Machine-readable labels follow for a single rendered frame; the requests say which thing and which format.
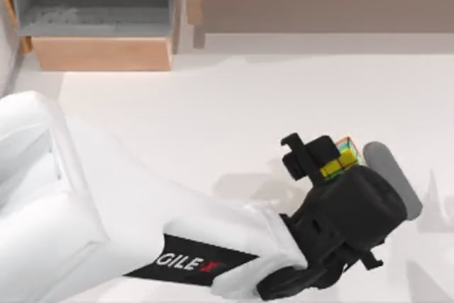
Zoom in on multicoloured puzzle cube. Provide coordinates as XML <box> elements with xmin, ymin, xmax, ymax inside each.
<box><xmin>319</xmin><ymin>135</ymin><xmax>367</xmax><ymax>180</ymax></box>

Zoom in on closed brown drawer front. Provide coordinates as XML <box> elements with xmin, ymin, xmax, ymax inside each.
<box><xmin>201</xmin><ymin>0</ymin><xmax>454</xmax><ymax>34</ymax></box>

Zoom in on pale wooden drawer front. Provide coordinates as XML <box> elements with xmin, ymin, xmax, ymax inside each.
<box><xmin>31</xmin><ymin>35</ymin><xmax>175</xmax><ymax>72</ymax></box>

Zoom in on wooden cupboard side panel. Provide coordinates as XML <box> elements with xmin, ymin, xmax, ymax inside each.
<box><xmin>0</xmin><ymin>0</ymin><xmax>33</xmax><ymax>55</ymax></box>

